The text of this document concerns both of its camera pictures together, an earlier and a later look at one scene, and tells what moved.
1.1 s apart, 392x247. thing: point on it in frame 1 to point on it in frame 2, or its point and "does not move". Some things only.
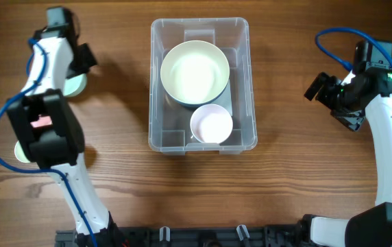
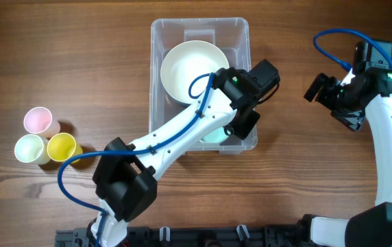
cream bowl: (194, 73) does not move
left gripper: (84, 58) to (245, 124)
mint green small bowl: (75, 86) to (216, 136)
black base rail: (218, 236) does not move
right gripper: (323, 86) does not move
